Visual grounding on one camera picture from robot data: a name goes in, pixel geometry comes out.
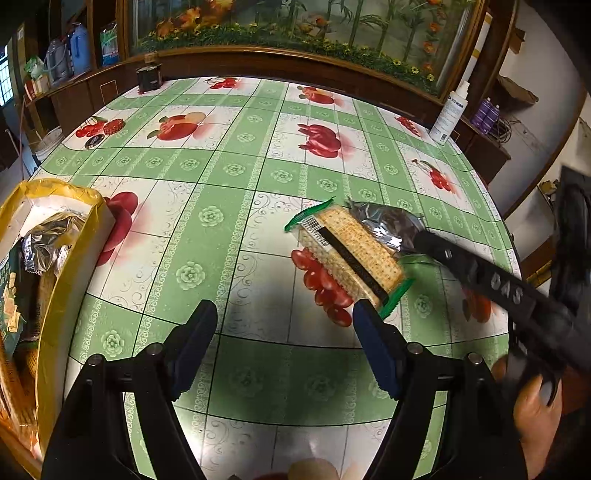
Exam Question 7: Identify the person's right hand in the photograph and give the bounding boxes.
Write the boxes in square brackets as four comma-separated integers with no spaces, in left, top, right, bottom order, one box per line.
[512,374,565,463]

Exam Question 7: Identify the glass-fronted artificial flower display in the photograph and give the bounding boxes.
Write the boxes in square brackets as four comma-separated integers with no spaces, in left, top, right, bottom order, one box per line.
[117,0,490,97]

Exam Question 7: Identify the silver foil snack packet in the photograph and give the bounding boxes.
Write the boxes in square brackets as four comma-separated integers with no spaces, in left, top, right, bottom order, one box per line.
[21,212,90,278]
[345,198,426,254]

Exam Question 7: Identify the barred window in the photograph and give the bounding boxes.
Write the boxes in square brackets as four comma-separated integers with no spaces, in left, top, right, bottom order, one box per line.
[0,44,12,107]

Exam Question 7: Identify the white spray bottle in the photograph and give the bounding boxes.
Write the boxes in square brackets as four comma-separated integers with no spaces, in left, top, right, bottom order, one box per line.
[429,79,469,146]

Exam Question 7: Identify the brown wooden shelf piece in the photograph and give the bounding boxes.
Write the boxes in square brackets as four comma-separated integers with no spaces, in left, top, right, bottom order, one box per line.
[496,74,539,104]

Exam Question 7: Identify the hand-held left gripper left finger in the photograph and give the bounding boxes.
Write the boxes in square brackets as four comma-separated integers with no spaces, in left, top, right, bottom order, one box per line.
[41,299,219,480]

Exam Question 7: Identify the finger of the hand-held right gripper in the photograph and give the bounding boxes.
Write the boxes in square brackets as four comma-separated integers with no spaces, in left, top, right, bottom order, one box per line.
[401,230,477,285]

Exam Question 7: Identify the blue thermos flask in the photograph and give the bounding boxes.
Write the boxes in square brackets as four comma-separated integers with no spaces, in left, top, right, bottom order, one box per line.
[68,23,92,76]

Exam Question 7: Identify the green snack packet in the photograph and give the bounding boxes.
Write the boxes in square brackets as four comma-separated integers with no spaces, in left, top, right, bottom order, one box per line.
[0,244,40,342]

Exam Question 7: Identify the brown wooden cabinet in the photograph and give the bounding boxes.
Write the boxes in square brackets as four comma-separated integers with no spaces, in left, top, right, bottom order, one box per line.
[21,44,513,171]

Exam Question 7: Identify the dark ink bottle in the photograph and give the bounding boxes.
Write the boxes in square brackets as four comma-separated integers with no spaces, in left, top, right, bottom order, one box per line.
[136,64,163,92]

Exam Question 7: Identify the white plastic bucket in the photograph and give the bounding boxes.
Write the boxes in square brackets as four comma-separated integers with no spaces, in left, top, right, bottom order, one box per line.
[34,126,65,160]

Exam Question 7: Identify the yellow-rimmed white tray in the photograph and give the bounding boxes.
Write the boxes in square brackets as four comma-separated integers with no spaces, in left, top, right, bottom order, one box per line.
[0,179,116,478]

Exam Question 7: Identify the grey thermos flask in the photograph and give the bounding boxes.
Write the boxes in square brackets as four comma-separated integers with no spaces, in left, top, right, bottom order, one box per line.
[45,39,72,86]

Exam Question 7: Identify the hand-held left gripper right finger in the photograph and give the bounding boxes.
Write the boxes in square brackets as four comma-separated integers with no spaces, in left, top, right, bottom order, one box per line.
[352,298,528,480]

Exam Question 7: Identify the tangled cables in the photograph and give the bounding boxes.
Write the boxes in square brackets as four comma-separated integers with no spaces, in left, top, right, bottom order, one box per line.
[489,117,522,144]

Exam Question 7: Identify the white rolled paper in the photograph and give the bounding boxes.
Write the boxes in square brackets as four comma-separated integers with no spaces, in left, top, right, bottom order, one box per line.
[464,11,495,95]

